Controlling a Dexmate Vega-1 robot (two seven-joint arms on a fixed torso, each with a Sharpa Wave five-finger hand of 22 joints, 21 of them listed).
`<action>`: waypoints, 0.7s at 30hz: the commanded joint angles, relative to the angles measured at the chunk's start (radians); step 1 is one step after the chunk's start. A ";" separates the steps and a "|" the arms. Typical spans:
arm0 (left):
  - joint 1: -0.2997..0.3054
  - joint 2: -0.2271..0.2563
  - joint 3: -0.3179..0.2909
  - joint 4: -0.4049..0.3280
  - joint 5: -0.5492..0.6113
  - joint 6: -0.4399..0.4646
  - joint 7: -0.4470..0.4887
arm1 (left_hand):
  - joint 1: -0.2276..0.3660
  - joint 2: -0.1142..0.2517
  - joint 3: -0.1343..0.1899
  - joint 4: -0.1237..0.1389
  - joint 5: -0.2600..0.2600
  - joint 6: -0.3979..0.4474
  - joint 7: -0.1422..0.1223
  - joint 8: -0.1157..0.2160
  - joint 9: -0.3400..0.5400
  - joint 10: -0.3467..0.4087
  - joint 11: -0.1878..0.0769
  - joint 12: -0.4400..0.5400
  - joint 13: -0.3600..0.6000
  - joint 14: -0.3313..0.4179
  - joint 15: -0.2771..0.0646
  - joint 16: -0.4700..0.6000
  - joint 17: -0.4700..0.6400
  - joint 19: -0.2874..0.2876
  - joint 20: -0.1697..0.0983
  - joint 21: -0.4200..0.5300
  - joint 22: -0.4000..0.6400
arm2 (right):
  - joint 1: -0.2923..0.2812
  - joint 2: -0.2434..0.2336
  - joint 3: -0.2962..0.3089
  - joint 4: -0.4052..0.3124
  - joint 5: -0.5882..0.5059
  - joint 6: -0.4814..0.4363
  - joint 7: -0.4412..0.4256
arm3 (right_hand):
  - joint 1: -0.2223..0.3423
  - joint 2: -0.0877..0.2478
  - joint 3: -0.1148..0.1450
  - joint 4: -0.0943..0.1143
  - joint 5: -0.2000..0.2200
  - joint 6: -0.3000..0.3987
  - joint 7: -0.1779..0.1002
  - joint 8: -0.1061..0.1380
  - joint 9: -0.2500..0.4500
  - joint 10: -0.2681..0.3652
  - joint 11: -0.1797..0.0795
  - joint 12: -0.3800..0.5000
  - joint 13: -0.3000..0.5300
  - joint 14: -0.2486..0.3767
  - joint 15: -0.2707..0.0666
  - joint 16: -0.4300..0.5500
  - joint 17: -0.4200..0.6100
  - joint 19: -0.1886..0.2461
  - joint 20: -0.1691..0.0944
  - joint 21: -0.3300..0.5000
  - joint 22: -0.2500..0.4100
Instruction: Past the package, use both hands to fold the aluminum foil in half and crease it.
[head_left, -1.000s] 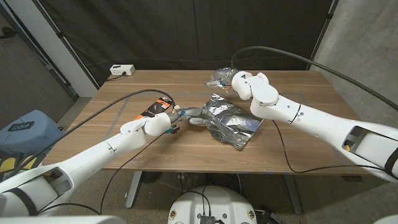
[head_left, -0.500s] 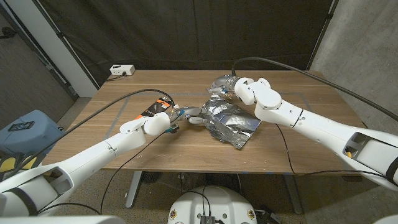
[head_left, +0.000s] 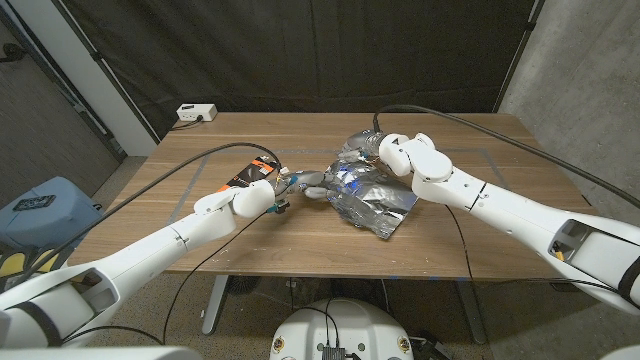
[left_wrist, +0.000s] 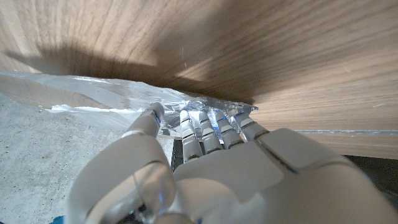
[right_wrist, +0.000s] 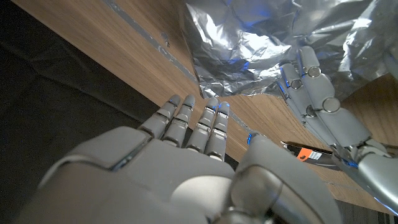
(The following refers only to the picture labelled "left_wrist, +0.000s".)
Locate grey tape outline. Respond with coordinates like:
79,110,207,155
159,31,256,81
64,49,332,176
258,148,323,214
295,129,398,136

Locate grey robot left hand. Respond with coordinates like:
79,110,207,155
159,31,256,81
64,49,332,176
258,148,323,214
63,102,398,224

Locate crinkled aluminum foil sheet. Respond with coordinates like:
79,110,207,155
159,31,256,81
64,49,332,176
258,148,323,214
0,70,259,138

